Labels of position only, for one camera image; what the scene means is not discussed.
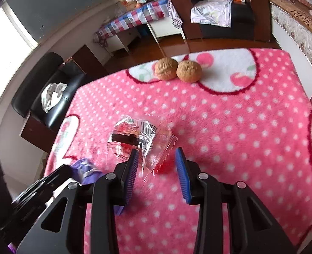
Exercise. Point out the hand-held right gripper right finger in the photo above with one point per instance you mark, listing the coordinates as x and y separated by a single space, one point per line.
182 174

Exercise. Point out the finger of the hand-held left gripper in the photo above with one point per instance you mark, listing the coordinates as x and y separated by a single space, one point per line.
52 180

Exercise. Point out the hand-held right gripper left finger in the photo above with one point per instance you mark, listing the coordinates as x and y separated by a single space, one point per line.
133 174

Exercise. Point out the plain clear plastic wrapper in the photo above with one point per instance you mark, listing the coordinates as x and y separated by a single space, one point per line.
158 153

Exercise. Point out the purple wrapper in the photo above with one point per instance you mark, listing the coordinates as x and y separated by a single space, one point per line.
86 170

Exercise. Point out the clear wrapper with dark print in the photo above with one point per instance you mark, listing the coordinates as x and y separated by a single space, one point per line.
129 135

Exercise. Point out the person's left forearm purple sleeve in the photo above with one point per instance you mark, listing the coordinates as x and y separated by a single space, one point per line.
11 248

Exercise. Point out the pink polka-dot printed blanket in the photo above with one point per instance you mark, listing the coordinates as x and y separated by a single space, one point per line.
224 127

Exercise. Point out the white plastic bag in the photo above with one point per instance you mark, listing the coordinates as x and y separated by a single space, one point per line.
51 95

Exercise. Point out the black leather armchair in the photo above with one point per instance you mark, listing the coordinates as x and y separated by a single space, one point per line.
240 16
63 95

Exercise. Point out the walnut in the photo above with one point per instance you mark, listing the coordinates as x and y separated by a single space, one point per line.
166 68
189 71

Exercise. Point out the wooden side table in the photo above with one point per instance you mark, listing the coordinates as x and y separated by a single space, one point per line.
89 58

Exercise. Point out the blue bin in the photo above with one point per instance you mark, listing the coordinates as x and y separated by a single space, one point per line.
145 31

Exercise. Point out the white table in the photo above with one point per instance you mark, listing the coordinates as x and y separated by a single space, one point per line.
166 27

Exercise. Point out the checked tablecloth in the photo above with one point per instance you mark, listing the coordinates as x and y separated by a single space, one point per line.
145 12

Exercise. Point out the bed with white mattress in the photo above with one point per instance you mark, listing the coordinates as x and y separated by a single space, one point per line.
285 31

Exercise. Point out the brown floral bedspread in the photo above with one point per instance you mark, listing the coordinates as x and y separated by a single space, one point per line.
304 16

